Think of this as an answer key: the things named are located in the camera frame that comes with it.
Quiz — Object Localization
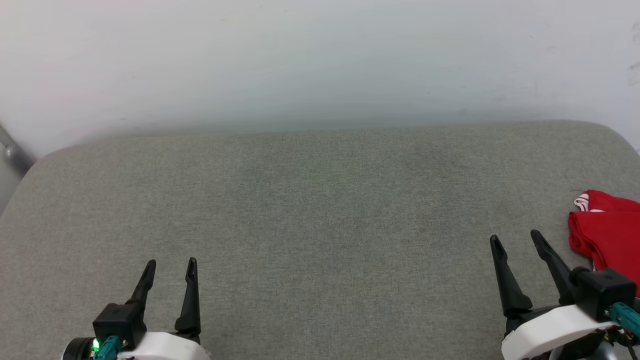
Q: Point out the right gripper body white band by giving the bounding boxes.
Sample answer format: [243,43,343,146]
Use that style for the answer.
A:
[501,303,622,360]

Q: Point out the right arm cable teal plug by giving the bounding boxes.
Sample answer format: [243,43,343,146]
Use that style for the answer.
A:
[606,301,640,352]

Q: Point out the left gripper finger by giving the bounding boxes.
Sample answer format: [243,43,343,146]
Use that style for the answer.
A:
[174,257,202,341]
[126,259,157,321]

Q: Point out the grey fabric sofa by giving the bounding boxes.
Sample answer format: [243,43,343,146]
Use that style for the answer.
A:
[0,119,640,360]

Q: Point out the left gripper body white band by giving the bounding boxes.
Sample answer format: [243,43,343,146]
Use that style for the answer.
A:
[117,329,212,360]

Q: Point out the red garment white striped cuffs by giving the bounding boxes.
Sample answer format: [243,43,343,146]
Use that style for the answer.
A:
[567,188,640,300]

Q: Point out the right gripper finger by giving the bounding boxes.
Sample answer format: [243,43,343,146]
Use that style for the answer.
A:
[530,229,577,306]
[489,234,534,318]

